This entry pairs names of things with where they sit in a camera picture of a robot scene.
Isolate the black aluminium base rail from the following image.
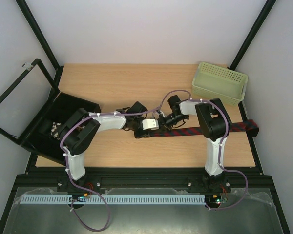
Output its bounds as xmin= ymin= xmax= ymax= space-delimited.
xmin=12 ymin=167 xmax=276 ymax=194

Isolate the black divided storage box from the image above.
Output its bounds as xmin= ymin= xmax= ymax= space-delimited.
xmin=21 ymin=93 xmax=101 ymax=165

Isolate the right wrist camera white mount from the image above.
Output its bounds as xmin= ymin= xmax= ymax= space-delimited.
xmin=154 ymin=110 xmax=165 ymax=117

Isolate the black open box lid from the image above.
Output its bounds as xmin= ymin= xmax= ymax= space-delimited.
xmin=0 ymin=58 xmax=60 ymax=145

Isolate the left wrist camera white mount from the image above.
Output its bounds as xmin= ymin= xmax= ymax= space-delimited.
xmin=142 ymin=118 xmax=159 ymax=130

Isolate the red navy striped tie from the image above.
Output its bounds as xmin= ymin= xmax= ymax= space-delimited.
xmin=148 ymin=118 xmax=260 ymax=138

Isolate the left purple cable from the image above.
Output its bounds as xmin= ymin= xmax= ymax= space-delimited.
xmin=59 ymin=107 xmax=167 ymax=231

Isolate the light green plastic basket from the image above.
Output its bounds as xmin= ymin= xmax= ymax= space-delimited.
xmin=192 ymin=62 xmax=248 ymax=106

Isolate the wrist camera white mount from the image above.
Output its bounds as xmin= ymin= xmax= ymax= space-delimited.
xmin=142 ymin=118 xmax=159 ymax=130
xmin=154 ymin=110 xmax=165 ymax=117

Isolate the left black frame post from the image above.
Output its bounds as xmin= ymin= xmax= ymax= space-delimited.
xmin=15 ymin=0 xmax=61 ymax=71

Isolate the right black frame post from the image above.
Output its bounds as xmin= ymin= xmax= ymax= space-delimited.
xmin=228 ymin=0 xmax=277 ymax=71

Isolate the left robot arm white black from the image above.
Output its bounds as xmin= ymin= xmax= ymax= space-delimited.
xmin=56 ymin=102 xmax=160 ymax=181

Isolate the black frame post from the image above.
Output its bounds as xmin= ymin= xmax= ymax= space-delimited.
xmin=15 ymin=0 xmax=61 ymax=71
xmin=228 ymin=0 xmax=277 ymax=71

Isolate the black white patterned rolled tie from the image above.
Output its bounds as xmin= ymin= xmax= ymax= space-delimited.
xmin=49 ymin=122 xmax=62 ymax=140

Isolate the light blue slotted cable duct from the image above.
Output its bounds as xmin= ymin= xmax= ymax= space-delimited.
xmin=20 ymin=195 xmax=205 ymax=205

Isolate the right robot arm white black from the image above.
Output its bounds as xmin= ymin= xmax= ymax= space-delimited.
xmin=158 ymin=95 xmax=232 ymax=191

